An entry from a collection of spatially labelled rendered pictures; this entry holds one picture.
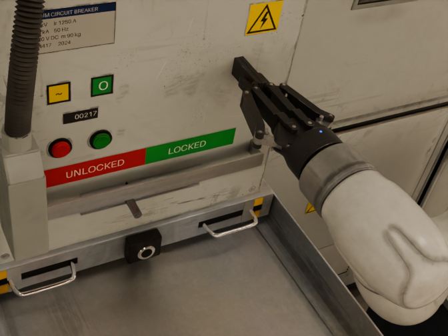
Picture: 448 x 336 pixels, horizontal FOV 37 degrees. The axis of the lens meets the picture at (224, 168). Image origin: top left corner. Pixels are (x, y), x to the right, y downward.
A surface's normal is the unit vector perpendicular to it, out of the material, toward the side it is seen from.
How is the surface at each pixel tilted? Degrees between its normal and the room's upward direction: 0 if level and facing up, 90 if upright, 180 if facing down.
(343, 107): 89
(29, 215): 90
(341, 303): 90
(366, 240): 63
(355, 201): 44
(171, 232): 90
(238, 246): 0
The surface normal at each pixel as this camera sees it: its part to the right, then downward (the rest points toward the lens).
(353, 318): -0.87, 0.22
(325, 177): -0.62, -0.26
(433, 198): 0.47, 0.65
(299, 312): 0.15, -0.73
